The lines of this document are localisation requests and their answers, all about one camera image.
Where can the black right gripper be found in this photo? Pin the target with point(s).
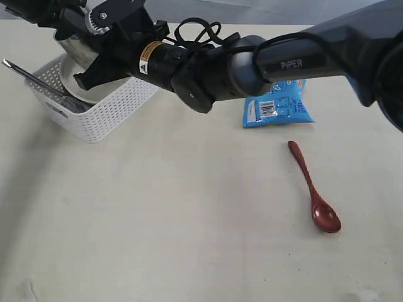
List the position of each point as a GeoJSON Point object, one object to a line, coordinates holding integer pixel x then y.
{"type": "Point", "coordinates": [110, 28]}

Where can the stainless steel cup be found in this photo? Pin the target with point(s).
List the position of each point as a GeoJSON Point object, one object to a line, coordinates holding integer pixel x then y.
{"type": "Point", "coordinates": [79, 51]}

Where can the blue chips bag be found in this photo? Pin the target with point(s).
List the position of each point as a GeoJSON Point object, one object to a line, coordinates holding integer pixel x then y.
{"type": "Point", "coordinates": [280, 106]}

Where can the reddish brown wooden spoon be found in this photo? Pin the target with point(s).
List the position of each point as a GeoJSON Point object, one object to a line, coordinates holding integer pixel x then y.
{"type": "Point", "coordinates": [323, 215]}

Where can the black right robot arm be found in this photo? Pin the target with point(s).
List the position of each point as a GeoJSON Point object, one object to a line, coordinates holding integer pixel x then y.
{"type": "Point", "coordinates": [364, 46]}

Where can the white ceramic bowl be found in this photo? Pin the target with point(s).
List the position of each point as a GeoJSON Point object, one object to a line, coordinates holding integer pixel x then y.
{"type": "Point", "coordinates": [68, 67]}

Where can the white woven plastic basket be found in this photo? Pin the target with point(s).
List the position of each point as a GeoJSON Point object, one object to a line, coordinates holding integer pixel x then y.
{"type": "Point", "coordinates": [103, 117]}

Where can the silver metal knife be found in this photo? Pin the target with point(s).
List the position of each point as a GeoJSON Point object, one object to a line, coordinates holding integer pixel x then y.
{"type": "Point", "coordinates": [70, 102]}

